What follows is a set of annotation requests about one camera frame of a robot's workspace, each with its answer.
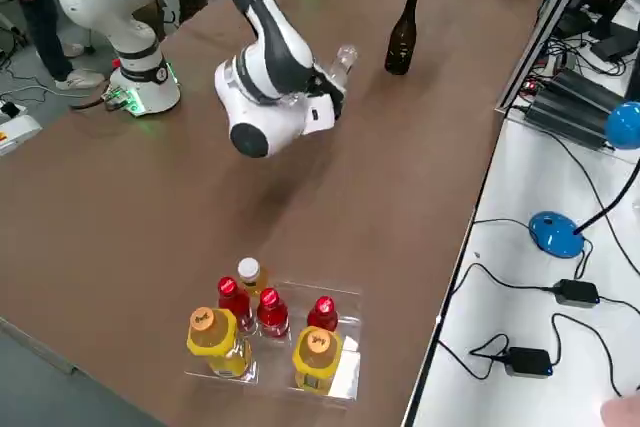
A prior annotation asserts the white control box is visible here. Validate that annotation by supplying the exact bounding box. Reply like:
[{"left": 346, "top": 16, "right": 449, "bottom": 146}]
[{"left": 0, "top": 113, "right": 44, "bottom": 158}]

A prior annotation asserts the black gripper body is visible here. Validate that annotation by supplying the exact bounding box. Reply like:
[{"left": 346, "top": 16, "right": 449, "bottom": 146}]
[{"left": 310, "top": 65, "right": 349, "bottom": 123}]

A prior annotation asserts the white power strip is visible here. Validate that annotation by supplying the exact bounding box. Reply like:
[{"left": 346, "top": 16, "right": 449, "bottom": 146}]
[{"left": 0, "top": 99, "right": 29, "bottom": 121}]

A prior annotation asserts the black power adapter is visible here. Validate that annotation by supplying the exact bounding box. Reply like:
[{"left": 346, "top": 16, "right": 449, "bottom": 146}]
[
  {"left": 503, "top": 345, "right": 554, "bottom": 379},
  {"left": 553, "top": 277, "right": 601, "bottom": 309}
]

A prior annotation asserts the red drink bottle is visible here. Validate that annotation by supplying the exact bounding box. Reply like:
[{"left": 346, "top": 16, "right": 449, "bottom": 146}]
[
  {"left": 255, "top": 287, "right": 292, "bottom": 340},
  {"left": 215, "top": 275, "right": 254, "bottom": 334},
  {"left": 305, "top": 295, "right": 340, "bottom": 334}
]

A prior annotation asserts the blue desk lamp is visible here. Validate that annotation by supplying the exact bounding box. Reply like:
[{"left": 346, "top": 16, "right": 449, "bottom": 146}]
[{"left": 528, "top": 100, "right": 640, "bottom": 260}]

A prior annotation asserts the orange-capped yellow drink bottle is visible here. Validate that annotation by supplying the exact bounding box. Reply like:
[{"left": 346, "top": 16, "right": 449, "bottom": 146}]
[
  {"left": 290, "top": 324, "right": 344, "bottom": 395},
  {"left": 185, "top": 305, "right": 254, "bottom": 380}
]

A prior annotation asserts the white-capped yellow drink bottle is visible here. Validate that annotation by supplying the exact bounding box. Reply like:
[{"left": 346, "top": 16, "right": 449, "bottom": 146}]
[{"left": 235, "top": 256, "right": 272, "bottom": 299}]

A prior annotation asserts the black power supply brick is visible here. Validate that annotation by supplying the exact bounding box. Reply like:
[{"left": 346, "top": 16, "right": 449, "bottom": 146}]
[
  {"left": 548, "top": 65, "right": 627, "bottom": 116},
  {"left": 523, "top": 90, "right": 615, "bottom": 149}
]

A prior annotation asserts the clear acrylic drink shelf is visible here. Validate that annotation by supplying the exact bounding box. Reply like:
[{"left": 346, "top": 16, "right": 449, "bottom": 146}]
[{"left": 183, "top": 278, "right": 363, "bottom": 402}]

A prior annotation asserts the aluminium profile post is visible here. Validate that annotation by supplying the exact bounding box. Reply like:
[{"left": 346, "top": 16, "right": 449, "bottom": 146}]
[{"left": 494, "top": 0, "right": 604, "bottom": 116}]

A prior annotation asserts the clear plastic drink bottle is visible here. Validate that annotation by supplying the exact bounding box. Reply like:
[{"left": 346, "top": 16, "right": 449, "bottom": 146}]
[{"left": 327, "top": 43, "right": 363, "bottom": 91}]

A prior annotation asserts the black monitor with stand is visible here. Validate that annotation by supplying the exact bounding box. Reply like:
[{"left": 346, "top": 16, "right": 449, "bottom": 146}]
[{"left": 589, "top": 0, "right": 640, "bottom": 62}]

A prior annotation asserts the pink rounded object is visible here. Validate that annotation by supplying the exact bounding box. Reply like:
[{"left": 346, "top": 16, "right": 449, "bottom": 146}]
[{"left": 599, "top": 394, "right": 640, "bottom": 427}]

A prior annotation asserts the dark glass bottle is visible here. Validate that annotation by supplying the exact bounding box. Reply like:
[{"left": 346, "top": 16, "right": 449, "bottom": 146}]
[{"left": 383, "top": 0, "right": 422, "bottom": 77}]

